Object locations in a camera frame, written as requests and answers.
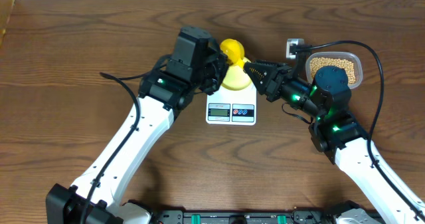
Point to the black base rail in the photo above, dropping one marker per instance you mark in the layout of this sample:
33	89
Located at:
209	217

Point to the white digital kitchen scale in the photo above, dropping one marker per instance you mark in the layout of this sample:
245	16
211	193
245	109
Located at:
232	107

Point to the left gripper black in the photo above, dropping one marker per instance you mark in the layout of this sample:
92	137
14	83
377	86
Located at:
222	64

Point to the soybeans in container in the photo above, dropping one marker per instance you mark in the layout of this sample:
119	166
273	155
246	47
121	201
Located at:
347	66

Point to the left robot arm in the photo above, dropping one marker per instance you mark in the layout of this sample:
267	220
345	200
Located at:
164	91

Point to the clear plastic container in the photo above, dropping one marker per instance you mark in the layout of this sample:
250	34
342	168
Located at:
342	55

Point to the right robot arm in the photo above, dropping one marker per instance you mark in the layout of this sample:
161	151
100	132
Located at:
336	132

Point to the yellow measuring scoop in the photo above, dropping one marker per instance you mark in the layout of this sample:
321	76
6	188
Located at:
235	52

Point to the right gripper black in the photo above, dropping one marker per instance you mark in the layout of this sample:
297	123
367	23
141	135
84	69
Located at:
277	74

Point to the pale yellow bowl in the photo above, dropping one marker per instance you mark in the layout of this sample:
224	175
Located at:
236	79

